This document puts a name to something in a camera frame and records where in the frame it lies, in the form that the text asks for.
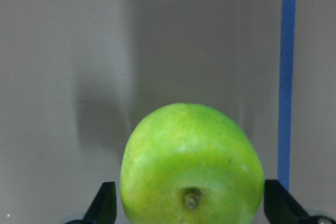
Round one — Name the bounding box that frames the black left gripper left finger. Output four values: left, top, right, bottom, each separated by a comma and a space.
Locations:
82, 182, 117, 224

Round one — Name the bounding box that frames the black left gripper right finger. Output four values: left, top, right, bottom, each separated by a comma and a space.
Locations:
264, 179, 310, 224

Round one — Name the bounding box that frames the green apple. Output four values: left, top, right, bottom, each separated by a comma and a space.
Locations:
120, 103, 264, 223

